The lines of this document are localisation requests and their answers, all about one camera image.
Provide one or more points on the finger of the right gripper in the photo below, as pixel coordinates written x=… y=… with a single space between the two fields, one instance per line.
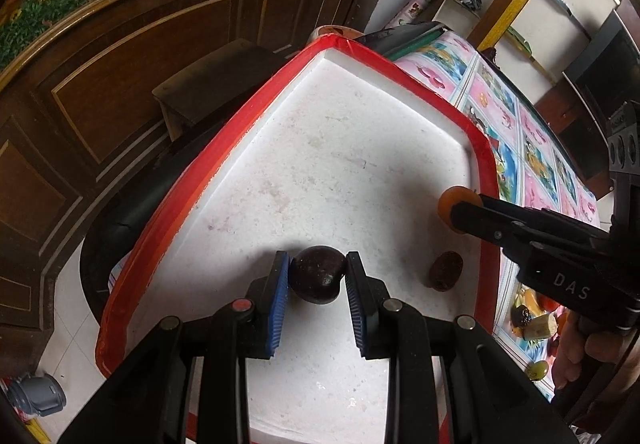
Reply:
x=507 y=224

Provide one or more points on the green jujube fruit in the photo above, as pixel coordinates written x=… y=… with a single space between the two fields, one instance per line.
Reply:
x=537 y=371

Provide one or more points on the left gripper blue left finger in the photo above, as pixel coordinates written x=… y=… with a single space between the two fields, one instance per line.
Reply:
x=269 y=296

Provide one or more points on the red date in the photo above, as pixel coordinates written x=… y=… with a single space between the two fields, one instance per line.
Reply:
x=445 y=272

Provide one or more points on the small orange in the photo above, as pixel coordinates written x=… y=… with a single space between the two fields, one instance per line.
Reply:
x=453 y=196

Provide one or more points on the red rimmed white tray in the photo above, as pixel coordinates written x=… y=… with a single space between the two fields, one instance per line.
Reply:
x=340 y=148

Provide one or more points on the dark fruit on cloth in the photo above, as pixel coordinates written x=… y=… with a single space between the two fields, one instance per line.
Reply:
x=520 y=316

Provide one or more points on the colourful fruit print tablecloth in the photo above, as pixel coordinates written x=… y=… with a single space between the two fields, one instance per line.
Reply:
x=533 y=171

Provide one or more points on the dark wooden cabinet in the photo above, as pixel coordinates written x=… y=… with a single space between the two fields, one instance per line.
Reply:
x=78 y=114

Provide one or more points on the grey bucket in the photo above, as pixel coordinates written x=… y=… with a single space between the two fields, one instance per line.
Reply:
x=40 y=396

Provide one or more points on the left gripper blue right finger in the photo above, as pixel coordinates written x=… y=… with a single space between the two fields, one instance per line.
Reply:
x=366 y=297

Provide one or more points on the round pot with lid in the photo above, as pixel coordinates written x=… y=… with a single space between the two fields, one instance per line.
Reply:
x=332 y=29

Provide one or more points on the pale sugarcane chunk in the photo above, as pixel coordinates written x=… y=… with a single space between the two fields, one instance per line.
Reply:
x=542 y=327

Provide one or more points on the dark purple plum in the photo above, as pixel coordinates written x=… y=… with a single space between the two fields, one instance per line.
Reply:
x=315 y=274

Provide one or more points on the person right hand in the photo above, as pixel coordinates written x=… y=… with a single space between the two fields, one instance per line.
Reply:
x=574 y=347

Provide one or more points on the dark stool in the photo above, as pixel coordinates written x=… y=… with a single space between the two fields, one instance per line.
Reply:
x=209 y=83

